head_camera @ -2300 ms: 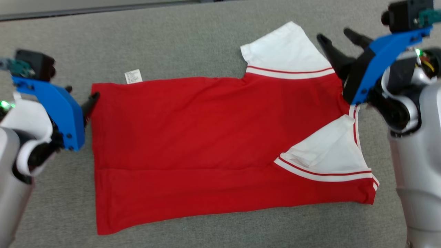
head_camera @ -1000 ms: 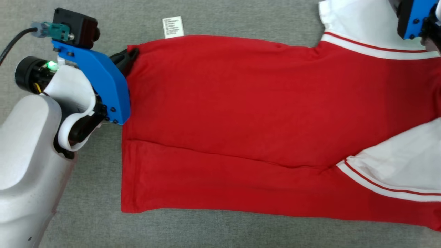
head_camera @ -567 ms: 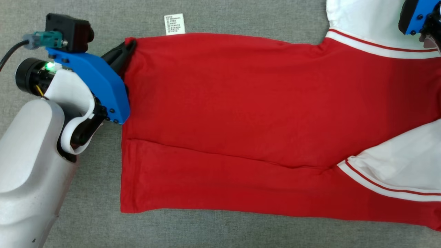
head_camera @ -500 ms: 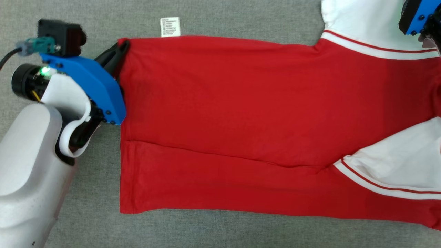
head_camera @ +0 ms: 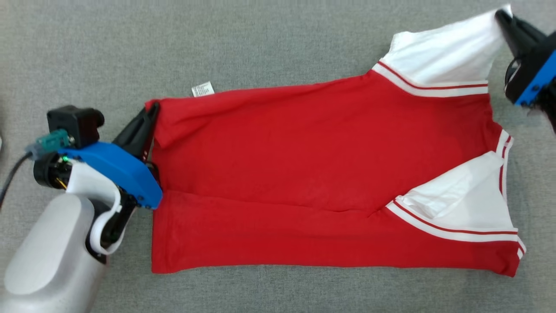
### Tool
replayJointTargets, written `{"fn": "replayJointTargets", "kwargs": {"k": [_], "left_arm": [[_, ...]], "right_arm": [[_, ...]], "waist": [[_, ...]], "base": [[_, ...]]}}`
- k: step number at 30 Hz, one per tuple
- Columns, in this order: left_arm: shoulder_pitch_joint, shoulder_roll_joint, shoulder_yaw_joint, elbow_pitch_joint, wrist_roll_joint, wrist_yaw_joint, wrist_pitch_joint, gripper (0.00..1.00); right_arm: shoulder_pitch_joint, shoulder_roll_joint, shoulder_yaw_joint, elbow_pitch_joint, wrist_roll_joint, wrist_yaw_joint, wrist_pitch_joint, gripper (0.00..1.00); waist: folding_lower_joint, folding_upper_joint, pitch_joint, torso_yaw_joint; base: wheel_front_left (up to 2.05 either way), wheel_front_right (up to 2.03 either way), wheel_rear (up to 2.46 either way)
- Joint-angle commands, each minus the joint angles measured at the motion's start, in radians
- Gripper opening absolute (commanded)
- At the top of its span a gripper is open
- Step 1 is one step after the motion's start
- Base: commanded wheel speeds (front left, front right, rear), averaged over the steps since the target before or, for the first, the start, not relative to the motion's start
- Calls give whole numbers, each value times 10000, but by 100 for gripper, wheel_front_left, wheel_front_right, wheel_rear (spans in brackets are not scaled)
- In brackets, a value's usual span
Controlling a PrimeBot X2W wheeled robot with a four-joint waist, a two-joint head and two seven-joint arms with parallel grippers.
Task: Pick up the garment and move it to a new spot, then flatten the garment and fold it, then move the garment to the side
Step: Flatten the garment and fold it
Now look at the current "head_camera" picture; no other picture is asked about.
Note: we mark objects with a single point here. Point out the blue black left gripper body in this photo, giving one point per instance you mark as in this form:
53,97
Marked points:
121,167

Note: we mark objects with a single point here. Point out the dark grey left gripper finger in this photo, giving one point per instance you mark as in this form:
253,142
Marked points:
152,161
137,130

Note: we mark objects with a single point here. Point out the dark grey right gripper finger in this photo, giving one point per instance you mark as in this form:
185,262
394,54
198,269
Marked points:
512,39
527,34

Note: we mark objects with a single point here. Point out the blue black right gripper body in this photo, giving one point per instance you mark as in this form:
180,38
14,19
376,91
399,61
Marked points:
536,76

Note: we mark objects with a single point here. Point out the red white striped t-shirt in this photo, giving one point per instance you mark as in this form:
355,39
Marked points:
304,165

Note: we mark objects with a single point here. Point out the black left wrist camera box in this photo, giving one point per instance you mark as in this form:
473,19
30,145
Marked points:
76,121

